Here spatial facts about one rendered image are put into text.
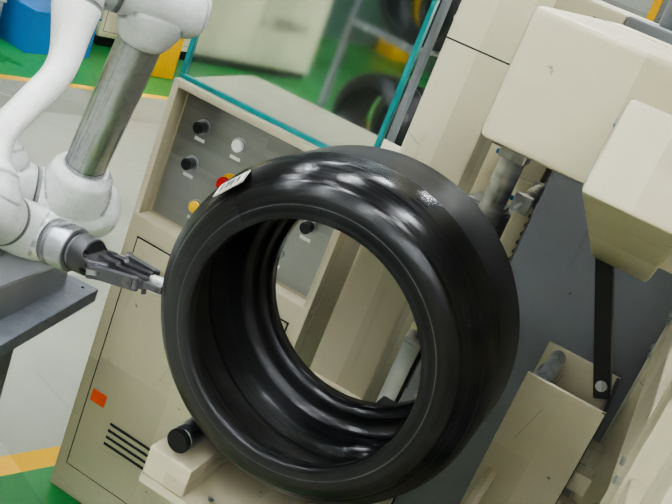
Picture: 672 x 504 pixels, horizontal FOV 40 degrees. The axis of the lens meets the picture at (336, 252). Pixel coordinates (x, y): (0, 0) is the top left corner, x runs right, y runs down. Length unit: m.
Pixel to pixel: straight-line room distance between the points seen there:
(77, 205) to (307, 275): 0.58
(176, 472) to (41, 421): 1.52
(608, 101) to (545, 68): 0.07
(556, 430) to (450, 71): 0.66
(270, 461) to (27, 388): 1.84
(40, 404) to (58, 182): 1.11
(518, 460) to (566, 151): 0.83
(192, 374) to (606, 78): 0.86
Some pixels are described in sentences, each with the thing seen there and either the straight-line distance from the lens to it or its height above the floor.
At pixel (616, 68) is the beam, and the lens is 0.98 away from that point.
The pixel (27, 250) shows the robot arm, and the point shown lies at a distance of 1.79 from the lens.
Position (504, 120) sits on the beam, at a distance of 1.00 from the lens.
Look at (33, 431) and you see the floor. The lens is 3.07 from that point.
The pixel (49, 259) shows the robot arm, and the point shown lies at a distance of 1.77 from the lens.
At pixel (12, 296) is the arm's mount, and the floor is 0.70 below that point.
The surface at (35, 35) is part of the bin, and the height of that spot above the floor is 0.14.
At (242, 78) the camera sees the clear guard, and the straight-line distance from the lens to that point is 2.26.
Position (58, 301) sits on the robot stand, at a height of 0.65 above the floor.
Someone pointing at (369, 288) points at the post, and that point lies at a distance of 1.77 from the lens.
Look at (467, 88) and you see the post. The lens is 1.65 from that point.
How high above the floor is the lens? 1.82
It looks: 20 degrees down
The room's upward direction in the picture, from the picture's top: 22 degrees clockwise
